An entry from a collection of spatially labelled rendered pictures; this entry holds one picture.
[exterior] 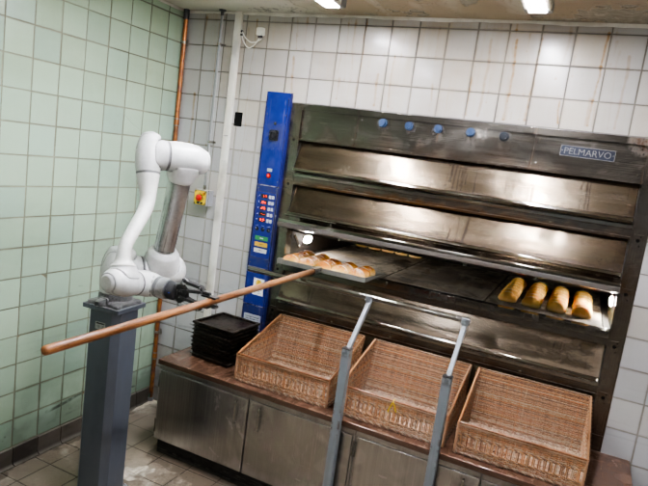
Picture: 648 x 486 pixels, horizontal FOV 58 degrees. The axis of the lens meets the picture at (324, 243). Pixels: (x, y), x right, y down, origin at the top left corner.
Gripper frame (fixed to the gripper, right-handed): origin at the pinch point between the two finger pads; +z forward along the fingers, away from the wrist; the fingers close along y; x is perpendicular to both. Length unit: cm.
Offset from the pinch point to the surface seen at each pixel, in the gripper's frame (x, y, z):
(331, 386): -70, 50, 30
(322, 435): -62, 73, 33
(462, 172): -118, -64, 67
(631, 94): -116, -110, 137
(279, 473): -62, 101, 12
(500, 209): -117, -48, 89
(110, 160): -64, -43, -121
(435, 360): -113, 37, 71
